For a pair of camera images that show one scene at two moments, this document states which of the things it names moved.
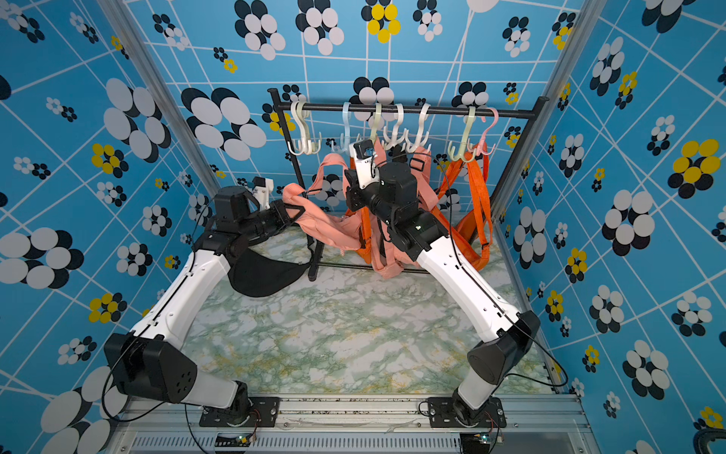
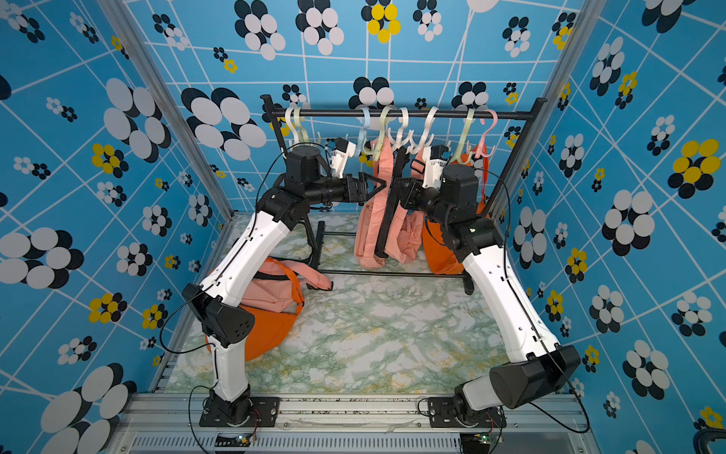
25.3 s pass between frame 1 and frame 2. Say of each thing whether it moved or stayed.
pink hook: stayed
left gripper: moved
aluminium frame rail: stayed
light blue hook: moved
